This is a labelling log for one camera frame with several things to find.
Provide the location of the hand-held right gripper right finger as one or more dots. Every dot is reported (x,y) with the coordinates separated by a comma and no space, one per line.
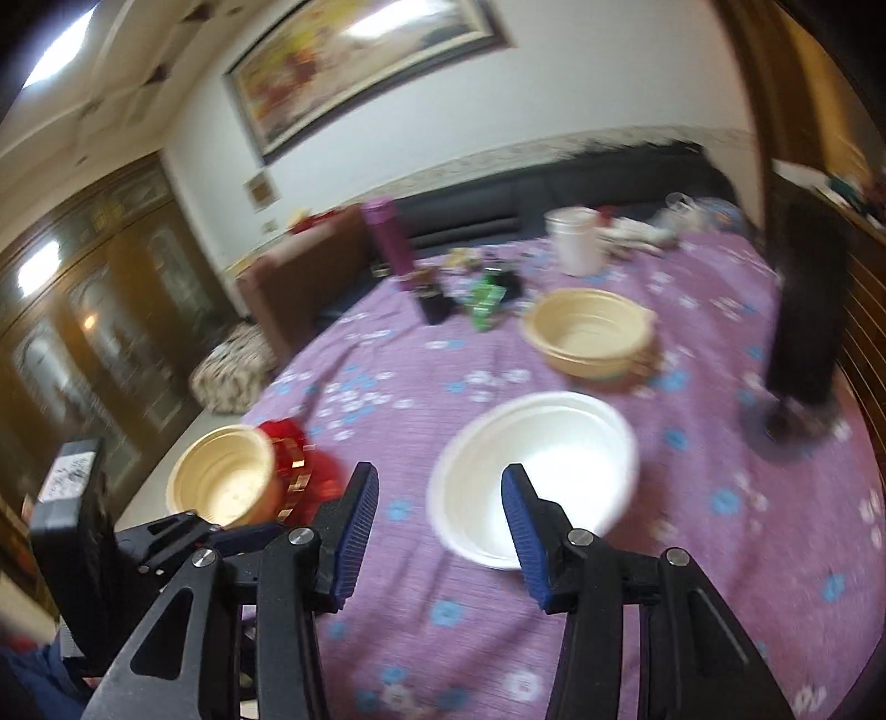
(522,533)

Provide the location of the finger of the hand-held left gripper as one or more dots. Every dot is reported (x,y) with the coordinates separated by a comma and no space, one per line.
(249,537)

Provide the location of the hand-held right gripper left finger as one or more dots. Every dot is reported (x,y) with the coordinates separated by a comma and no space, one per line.
(354,533)

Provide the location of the yellow plastic bowl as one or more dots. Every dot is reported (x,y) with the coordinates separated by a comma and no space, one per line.
(585,332)
(221,478)

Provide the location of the patterned ottoman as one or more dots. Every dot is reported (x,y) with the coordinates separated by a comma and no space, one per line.
(232,370)

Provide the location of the purple floral tablecloth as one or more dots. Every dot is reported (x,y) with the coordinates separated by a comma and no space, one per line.
(429,367)

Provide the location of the wooden glass-door cabinet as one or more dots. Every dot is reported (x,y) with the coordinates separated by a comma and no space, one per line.
(90,332)

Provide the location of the green snack packet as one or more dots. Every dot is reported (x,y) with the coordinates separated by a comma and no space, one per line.
(486,304)

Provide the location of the small black case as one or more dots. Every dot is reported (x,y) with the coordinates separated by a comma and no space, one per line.
(510,282)

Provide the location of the brown leather armchair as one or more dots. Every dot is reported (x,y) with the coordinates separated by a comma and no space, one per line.
(304,284)

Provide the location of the small yellow packet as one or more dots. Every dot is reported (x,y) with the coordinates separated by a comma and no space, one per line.
(462,257)

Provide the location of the white plastic cup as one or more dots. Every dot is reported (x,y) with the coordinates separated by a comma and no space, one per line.
(574,242)

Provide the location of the purple thermos bottle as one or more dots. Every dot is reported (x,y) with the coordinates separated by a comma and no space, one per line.
(391,235)

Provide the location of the red box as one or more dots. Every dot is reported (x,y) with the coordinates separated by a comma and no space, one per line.
(311,221)

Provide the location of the white plastic bag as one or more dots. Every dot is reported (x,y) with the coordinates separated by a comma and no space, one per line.
(644,228)

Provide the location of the black leather sofa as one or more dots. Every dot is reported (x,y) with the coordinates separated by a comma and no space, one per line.
(554,187)

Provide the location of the black stand with round base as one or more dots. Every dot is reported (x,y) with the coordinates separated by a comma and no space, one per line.
(806,311)

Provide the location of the blue plastic bag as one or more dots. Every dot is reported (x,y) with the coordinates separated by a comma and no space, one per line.
(720,213)

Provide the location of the wooden chair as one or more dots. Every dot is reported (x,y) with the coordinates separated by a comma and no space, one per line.
(865,298)

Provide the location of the ceiling light panel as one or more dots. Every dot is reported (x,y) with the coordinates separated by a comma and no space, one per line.
(59,45)

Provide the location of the small framed wall picture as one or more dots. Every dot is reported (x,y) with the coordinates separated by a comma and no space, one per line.
(261,192)

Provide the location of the framed wall painting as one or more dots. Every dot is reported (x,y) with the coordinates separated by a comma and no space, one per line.
(360,62)

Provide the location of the wooden door frame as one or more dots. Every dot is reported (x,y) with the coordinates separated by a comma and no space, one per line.
(782,76)

